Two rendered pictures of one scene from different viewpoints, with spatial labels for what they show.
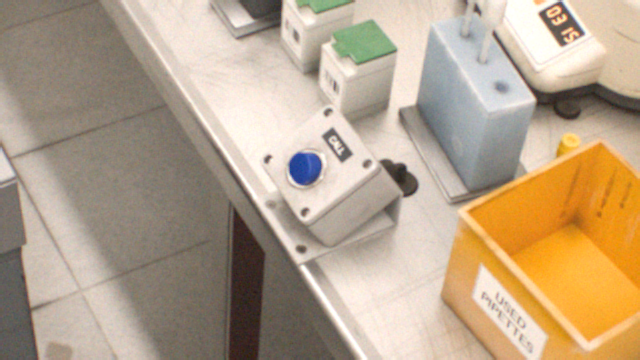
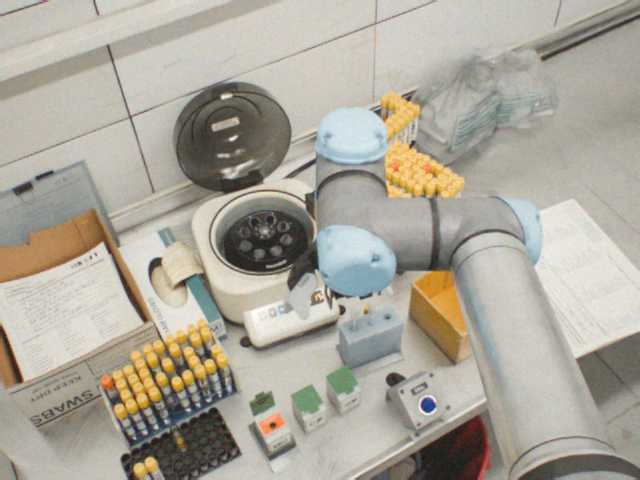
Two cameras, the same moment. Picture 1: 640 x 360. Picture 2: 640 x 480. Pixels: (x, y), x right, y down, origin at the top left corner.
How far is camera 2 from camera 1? 96 cm
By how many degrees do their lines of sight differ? 50
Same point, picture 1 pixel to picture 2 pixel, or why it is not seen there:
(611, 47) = not seen: hidden behind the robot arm
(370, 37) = (339, 376)
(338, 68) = (354, 394)
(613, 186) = (423, 285)
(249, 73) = (328, 449)
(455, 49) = (365, 333)
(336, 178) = (435, 390)
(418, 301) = (459, 373)
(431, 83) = (358, 354)
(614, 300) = (448, 301)
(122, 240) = not seen: outside the picture
